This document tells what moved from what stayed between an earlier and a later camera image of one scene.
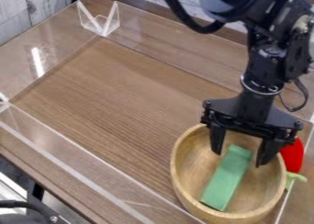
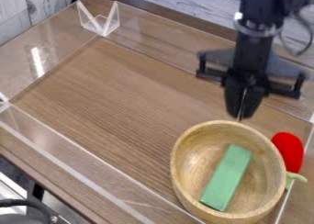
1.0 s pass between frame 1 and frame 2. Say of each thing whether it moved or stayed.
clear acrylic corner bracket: stayed
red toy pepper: stayed
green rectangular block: stayed
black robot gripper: moved
